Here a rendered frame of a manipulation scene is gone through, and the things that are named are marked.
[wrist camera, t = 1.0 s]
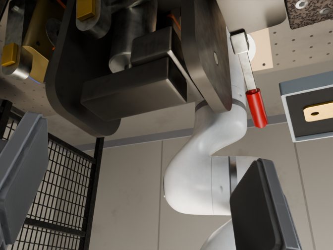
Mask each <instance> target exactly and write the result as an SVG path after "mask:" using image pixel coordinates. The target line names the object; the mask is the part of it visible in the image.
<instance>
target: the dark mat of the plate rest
mask: <svg viewBox="0 0 333 250"><path fill-rule="evenodd" d="M285 98H286V102H287V106H288V110H289V114H290V119H291V123H292V127H293V131H294V135H295V137H301V136H308V135H314V134H320V133H327V132H333V118H327V119H322V120H316V121H311V122H308V121H306V120H305V115H304V111H303V108H304V107H306V106H310V105H314V104H319V103H324V102H329V101H333V87H329V88H324V89H319V90H314V91H310V92H305V93H300V94H295V95H290V96H286V97H285Z"/></svg>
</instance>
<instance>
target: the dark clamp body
mask: <svg viewBox="0 0 333 250"><path fill-rule="evenodd" d="M216 1H217V3H218V6H219V8H220V11H221V13H222V16H223V19H224V21H225V24H226V26H227V29H228V31H229V33H230V35H231V34H234V33H238V32H241V31H245V32H246V34H249V33H252V32H256V31H259V30H262V29H266V28H269V27H272V26H276V25H279V24H281V23H283V22H284V21H285V19H286V10H285V4H284V0H216Z"/></svg>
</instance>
